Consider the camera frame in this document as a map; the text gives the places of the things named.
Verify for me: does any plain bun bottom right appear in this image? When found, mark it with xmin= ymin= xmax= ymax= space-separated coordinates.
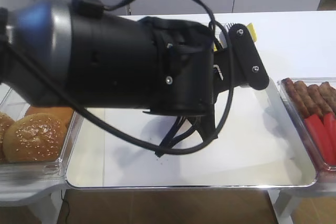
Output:
xmin=25 ymin=106 xmax=74 ymax=127

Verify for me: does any red tomato slice right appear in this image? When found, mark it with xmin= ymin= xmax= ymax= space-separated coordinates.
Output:
xmin=323 ymin=113 xmax=336 ymax=156

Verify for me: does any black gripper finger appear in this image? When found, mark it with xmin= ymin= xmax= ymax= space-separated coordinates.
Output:
xmin=228 ymin=24 xmax=269 ymax=90

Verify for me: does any red tomato slice left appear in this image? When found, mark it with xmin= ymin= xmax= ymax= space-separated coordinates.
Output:
xmin=305 ymin=114 xmax=335 ymax=166

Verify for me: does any white paper sheet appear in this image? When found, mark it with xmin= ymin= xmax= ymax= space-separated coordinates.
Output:
xmin=104 ymin=88 xmax=302 ymax=187

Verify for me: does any sesame bun top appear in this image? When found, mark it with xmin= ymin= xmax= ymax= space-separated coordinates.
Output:
xmin=3 ymin=113 xmax=67 ymax=163

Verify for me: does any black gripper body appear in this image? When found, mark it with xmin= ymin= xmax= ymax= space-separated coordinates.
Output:
xmin=138 ymin=17 xmax=231 ymax=140

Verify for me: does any sesame bun at edge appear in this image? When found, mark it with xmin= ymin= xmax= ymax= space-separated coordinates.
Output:
xmin=0 ymin=112 xmax=15 ymax=164

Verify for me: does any clear bin with buns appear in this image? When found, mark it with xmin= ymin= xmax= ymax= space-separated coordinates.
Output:
xmin=1 ymin=89 xmax=83 ymax=180

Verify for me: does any brown meat patty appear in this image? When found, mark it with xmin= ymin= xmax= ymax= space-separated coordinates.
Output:
xmin=281 ymin=78 xmax=310 ymax=119
xmin=308 ymin=84 xmax=333 ymax=115
xmin=294 ymin=80 xmax=323 ymax=119
xmin=319 ymin=82 xmax=335 ymax=111

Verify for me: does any yellow cheese slice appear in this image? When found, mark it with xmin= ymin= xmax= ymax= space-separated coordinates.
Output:
xmin=213 ymin=21 xmax=257 ymax=51

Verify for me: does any clear bin with patties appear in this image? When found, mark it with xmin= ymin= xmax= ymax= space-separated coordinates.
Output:
xmin=277 ymin=80 xmax=335 ymax=173

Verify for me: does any black cable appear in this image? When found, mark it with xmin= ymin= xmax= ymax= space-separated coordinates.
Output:
xmin=7 ymin=0 xmax=235 ymax=157

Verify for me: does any red tomato slice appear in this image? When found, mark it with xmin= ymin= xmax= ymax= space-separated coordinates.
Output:
xmin=305 ymin=114 xmax=335 ymax=166
xmin=323 ymin=113 xmax=336 ymax=156

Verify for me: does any silver metal tray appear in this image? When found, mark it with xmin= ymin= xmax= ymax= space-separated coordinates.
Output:
xmin=66 ymin=82 xmax=317 ymax=189

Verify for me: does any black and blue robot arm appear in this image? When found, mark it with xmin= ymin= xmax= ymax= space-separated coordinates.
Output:
xmin=1 ymin=0 xmax=269 ymax=137

